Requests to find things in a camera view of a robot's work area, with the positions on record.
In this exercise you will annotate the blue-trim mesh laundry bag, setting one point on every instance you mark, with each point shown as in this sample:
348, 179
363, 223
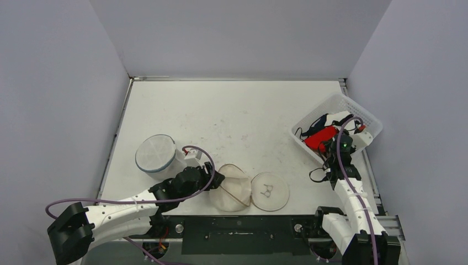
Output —
159, 157

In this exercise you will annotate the white plastic basket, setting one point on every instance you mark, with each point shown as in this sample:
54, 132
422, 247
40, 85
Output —
331, 104

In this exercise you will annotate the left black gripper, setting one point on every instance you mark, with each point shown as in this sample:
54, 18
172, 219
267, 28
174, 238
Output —
207, 175

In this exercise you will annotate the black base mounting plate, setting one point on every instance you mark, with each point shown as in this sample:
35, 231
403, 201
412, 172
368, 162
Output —
242, 235

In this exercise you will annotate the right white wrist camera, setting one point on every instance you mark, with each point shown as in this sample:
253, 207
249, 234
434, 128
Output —
361, 139

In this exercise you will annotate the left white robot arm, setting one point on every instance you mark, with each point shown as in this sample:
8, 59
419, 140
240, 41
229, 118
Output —
79, 228

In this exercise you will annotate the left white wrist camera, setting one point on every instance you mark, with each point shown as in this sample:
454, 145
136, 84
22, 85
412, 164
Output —
193, 158

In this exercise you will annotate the navy blue bra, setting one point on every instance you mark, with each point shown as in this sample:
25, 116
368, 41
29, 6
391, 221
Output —
316, 126

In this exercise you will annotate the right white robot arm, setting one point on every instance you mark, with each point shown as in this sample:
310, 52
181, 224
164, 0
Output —
354, 227

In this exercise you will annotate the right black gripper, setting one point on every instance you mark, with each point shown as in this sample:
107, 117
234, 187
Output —
329, 145

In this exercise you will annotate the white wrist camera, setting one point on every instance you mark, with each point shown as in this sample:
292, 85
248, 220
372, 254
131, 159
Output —
361, 139
193, 158

